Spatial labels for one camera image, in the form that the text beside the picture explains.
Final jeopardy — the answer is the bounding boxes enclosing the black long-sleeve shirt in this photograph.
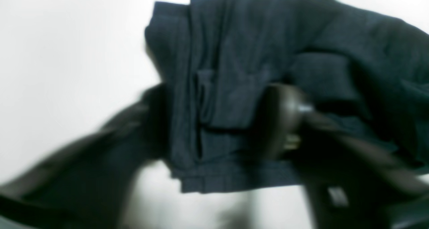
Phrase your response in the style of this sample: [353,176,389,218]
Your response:
[144,0,428,193]

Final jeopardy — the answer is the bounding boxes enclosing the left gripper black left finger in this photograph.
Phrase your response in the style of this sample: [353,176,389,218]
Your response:
[1,85,166,229]

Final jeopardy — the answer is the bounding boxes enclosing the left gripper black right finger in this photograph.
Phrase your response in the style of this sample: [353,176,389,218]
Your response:
[258,84,428,229]

